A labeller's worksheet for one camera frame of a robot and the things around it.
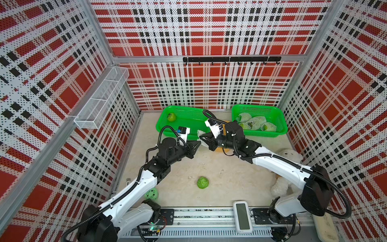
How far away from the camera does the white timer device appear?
2.24 ft

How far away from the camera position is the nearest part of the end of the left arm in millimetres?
569

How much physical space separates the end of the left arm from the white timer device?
1.16 feet

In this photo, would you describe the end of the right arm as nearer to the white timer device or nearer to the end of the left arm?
the end of the left arm

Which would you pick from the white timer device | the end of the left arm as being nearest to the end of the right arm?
the end of the left arm
